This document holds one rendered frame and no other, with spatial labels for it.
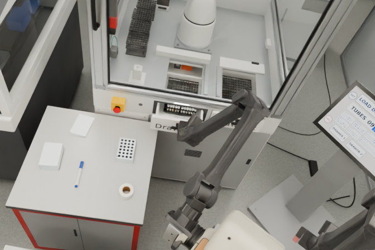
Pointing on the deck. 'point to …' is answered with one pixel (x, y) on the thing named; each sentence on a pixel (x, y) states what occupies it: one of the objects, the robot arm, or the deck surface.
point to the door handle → (94, 9)
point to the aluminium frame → (302, 72)
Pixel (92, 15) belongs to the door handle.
